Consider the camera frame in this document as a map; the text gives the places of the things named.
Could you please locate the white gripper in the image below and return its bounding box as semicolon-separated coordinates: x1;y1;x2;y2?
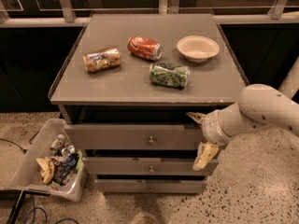
186;110;232;171

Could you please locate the grey top drawer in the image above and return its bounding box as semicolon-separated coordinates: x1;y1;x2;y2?
64;124;203;150

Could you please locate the grey drawer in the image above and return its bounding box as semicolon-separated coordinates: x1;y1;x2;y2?
64;124;203;150
95;179;207;194
83;157;218;175

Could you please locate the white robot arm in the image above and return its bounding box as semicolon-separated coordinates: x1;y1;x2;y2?
187;58;299;171

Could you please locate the grey drawer cabinet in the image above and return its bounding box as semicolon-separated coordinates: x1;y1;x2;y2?
49;14;248;183

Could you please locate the grey bottom drawer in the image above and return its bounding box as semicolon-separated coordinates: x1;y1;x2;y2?
95;179;207;194

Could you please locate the grey middle drawer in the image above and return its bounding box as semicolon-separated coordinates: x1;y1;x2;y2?
83;157;218;175

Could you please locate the green can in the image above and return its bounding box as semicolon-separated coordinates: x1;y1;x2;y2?
149;62;190;89

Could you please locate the white paper bowl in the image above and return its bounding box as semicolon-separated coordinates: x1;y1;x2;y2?
177;35;220;63

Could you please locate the red soda can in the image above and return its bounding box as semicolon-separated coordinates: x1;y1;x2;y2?
127;36;162;61

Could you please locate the gold brown can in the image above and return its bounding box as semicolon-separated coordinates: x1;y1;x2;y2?
82;47;121;73

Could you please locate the metal window railing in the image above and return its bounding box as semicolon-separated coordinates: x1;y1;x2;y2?
0;0;299;27

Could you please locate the dark snack wrapper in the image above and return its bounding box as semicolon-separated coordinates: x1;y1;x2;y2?
53;154;78;186

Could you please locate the small can in bin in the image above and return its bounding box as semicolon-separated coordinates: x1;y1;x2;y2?
50;134;65;152

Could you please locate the clear plastic trash bin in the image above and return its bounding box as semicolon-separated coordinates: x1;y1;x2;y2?
9;119;87;202

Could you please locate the crumpled tan paper bag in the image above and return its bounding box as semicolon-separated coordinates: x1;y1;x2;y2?
36;157;55;185

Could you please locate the black cable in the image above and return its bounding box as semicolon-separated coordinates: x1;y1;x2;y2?
0;130;40;155

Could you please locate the blue cable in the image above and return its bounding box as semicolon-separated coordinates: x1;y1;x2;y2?
23;195;80;224

